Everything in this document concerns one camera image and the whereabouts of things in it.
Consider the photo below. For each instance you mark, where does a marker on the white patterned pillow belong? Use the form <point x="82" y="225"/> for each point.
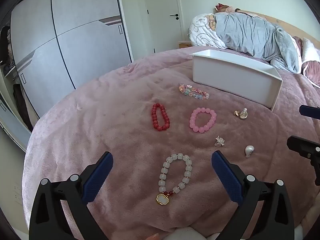
<point x="200" y="33"/>

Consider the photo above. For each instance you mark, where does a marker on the pink plush blanket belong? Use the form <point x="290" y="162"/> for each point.
<point x="112" y="110"/>

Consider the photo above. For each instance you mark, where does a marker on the grey sliding wardrobe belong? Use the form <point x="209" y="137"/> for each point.
<point x="75" y="35"/>

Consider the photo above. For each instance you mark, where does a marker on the white door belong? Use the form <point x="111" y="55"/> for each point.
<point x="160" y="15"/>

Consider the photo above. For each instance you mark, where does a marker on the white pearl earring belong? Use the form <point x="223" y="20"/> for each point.
<point x="249" y="150"/>

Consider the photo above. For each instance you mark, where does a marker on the brown plush toy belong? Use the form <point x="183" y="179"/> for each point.
<point x="230" y="9"/>

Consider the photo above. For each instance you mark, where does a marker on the red bow headband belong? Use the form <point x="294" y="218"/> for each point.
<point x="220" y="6"/>

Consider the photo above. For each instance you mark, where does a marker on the gold pearl earring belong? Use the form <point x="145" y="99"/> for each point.
<point x="243" y="115"/>

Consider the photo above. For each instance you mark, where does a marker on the grey duvet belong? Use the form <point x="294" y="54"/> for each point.
<point x="250" y="35"/>

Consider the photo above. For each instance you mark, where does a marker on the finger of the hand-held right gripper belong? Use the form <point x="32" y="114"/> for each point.
<point x="308" y="111"/>
<point x="301" y="147"/>

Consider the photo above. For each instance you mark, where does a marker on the wooden headboard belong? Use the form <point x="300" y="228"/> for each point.
<point x="297" y="25"/>

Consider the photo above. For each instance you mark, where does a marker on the pink velvet pillow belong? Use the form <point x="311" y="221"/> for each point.
<point x="312" y="73"/>

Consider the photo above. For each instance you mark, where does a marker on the wooden nightstand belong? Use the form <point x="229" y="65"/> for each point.
<point x="184" y="44"/>

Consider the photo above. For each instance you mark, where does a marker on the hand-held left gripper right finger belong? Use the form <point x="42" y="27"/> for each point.
<point x="226" y="176"/>

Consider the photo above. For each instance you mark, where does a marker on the white plastic storage box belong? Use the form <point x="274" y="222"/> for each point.
<point x="235" y="85"/>

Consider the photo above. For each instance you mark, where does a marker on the hanging clothes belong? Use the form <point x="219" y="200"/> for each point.
<point x="6" y="47"/>

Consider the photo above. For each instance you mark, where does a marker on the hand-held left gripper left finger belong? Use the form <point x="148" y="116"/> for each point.
<point x="98" y="177"/>

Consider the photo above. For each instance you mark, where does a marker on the white fluffy pillow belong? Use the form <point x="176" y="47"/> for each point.
<point x="310" y="50"/>

